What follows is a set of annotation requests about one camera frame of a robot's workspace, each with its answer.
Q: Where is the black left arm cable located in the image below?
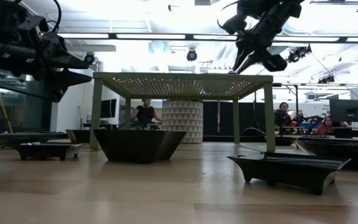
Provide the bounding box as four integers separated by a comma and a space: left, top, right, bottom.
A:
44, 0, 62, 34

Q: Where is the wood-top workbench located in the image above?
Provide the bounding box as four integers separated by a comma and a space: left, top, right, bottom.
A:
275, 124, 323, 138

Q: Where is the yellow hanging cable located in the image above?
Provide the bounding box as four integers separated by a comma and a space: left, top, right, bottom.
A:
0, 67, 14, 134

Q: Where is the black footed mini plate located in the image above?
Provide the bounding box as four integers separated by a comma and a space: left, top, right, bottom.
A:
227, 151, 352, 196
11, 141, 83, 162

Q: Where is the green perforated mini table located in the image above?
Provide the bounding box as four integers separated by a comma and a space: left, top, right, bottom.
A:
88, 72, 276, 153

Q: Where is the black curved frame handle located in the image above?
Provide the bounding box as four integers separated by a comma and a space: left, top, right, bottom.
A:
242, 126, 267, 138

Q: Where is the ceiling light fixture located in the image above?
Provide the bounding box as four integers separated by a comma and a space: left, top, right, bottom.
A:
309, 0, 358, 13

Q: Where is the black square bowl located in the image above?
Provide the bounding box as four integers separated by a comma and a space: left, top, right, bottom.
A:
93, 129, 186, 165
65, 129, 92, 144

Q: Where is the black shallow mini plate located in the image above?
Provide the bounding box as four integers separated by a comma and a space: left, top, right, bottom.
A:
296, 139, 358, 171

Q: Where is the person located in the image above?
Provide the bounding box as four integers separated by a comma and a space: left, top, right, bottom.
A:
315, 116, 338, 135
131, 98, 163, 130
273, 101, 293, 128

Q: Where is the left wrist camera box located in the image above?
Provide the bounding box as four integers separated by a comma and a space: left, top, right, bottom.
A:
17, 14, 50, 41

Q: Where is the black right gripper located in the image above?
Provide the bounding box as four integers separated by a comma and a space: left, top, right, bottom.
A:
218, 7, 301, 75

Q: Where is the black monitor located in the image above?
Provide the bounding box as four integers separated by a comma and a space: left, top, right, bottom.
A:
100, 98, 117, 119
329, 98, 358, 123

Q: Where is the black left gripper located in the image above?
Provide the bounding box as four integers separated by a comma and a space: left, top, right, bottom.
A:
0, 30, 93, 103

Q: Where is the black desk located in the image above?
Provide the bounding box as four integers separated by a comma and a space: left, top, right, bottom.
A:
333, 126, 358, 140

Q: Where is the overhead light bar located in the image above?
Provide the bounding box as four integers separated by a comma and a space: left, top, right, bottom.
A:
57, 32, 358, 44

